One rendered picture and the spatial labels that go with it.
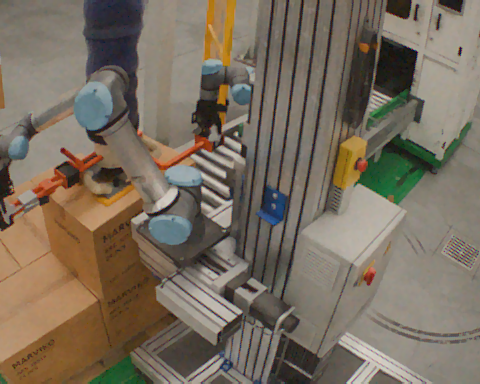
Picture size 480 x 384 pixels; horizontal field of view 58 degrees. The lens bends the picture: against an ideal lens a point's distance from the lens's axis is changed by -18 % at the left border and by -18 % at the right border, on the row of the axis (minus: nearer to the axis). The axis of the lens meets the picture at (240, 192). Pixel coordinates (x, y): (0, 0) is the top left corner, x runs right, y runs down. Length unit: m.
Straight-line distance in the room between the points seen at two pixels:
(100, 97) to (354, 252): 0.79
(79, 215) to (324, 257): 0.94
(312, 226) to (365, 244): 0.17
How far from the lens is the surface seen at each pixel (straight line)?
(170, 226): 1.41
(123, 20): 1.69
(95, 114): 1.27
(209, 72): 1.86
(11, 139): 1.55
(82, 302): 2.13
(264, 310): 1.54
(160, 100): 3.53
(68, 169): 1.91
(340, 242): 1.43
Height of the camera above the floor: 2.16
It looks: 37 degrees down
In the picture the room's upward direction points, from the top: 6 degrees clockwise
